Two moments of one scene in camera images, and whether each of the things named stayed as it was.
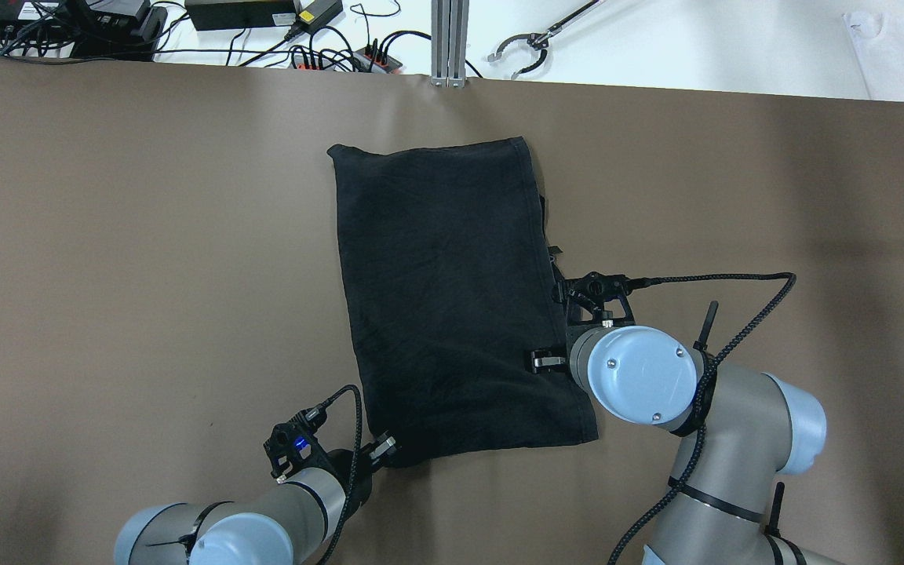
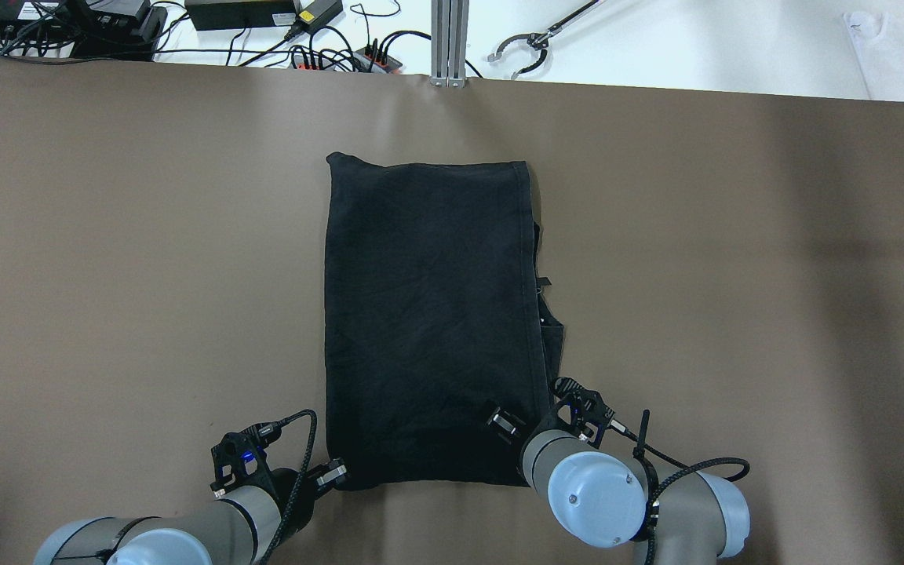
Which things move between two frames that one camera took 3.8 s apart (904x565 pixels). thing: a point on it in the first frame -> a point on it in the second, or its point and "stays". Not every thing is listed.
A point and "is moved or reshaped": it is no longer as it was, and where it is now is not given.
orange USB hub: [366, 60] stays
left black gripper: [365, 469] -> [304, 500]
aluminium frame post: [450, 21] stays
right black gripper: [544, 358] -> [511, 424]
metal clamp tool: [541, 41] stays
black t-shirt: [450, 286] is moved or reshaped
